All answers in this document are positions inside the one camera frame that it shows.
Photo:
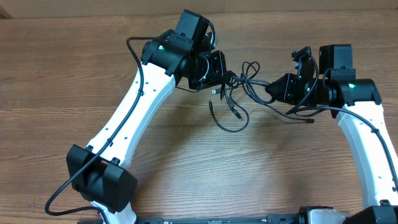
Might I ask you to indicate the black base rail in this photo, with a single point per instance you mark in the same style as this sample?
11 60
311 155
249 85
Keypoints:
217 220

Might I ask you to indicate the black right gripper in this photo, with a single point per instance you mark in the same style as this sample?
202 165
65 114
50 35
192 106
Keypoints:
288 83

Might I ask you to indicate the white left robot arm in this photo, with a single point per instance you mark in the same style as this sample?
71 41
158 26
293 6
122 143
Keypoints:
99 171

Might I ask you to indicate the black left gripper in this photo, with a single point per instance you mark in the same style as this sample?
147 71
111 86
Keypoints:
219 73

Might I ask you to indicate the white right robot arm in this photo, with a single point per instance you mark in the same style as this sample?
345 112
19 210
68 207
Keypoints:
331 84

